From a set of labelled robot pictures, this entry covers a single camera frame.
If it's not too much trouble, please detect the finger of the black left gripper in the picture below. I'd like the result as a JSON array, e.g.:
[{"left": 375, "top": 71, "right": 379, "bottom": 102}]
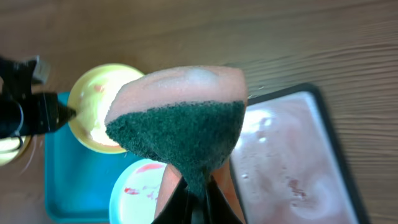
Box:
[{"left": 39, "top": 92, "right": 76, "bottom": 134}]

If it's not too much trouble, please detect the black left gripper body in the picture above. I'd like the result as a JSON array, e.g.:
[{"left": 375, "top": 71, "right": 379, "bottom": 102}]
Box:
[{"left": 1, "top": 55, "right": 50, "bottom": 138}]

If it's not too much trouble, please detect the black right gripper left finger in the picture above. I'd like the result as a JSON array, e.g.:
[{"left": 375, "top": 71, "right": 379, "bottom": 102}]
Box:
[{"left": 152, "top": 178, "right": 190, "bottom": 224}]

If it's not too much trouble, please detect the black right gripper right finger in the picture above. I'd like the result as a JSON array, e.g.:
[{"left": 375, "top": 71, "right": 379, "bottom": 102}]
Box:
[{"left": 205, "top": 176, "right": 243, "bottom": 224}]

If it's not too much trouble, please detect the yellow plate with ketchup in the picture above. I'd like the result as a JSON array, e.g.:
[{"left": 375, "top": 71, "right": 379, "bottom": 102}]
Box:
[{"left": 0, "top": 136, "right": 31, "bottom": 166}]

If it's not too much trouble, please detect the pink green scrub sponge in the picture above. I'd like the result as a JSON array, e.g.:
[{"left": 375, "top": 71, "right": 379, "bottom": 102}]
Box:
[{"left": 104, "top": 65, "right": 249, "bottom": 224}]

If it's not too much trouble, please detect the teal plastic tray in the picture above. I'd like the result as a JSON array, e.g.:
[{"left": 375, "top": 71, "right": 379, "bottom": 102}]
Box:
[{"left": 44, "top": 91, "right": 147, "bottom": 224}]

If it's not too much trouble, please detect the black rectangular water tray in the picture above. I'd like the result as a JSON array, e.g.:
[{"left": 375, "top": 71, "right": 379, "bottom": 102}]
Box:
[{"left": 229, "top": 84, "right": 370, "bottom": 224}]

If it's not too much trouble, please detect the light blue plate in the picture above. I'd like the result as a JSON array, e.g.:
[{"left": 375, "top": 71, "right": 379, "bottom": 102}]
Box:
[{"left": 109, "top": 159, "right": 166, "bottom": 224}]

